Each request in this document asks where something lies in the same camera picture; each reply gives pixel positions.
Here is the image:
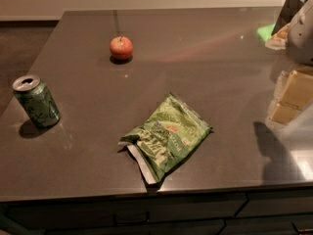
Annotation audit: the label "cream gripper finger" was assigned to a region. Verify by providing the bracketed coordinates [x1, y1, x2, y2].
[265, 23, 290, 50]
[269, 69, 313, 124]

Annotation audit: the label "red apple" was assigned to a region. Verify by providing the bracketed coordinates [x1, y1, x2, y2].
[110, 36, 133, 61]

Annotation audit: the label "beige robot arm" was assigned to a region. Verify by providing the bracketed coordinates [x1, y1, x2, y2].
[265, 0, 313, 124]

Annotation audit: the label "green soda can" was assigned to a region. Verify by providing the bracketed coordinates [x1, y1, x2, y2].
[13, 74, 61, 128]

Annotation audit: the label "dark box on counter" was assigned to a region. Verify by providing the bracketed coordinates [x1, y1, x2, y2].
[272, 0, 305, 34]

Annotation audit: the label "dark cabinet drawers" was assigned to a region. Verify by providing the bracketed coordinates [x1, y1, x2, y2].
[0, 189, 313, 235]

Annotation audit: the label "green chip bag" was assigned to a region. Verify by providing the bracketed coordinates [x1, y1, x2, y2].
[118, 93, 212, 185]

